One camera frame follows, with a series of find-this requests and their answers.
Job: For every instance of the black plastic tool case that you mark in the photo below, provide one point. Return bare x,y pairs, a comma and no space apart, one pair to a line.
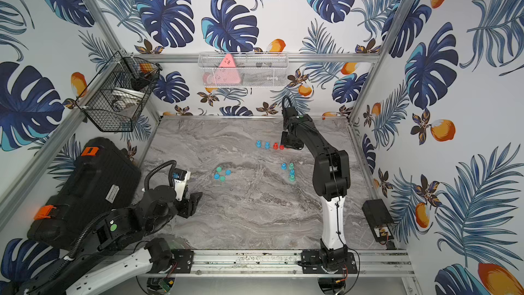
104,179

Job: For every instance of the black wire basket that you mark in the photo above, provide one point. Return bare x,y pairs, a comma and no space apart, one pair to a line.
122,89

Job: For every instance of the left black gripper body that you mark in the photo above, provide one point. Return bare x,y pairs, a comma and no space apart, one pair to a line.
187,205

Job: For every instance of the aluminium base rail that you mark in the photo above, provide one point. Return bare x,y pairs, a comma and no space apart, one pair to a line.
288,263

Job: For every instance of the pink triangle card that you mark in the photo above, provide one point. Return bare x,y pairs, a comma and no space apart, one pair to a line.
227,72

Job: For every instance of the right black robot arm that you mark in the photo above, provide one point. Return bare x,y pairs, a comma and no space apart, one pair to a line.
331,182

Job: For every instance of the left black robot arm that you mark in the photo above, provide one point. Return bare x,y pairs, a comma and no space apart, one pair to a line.
110,249

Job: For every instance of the black power supply box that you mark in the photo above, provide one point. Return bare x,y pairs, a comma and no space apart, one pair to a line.
380,222

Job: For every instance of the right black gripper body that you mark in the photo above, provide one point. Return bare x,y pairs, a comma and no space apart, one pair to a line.
289,141

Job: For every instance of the clear mesh wall tray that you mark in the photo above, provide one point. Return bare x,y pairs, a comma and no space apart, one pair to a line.
255,69

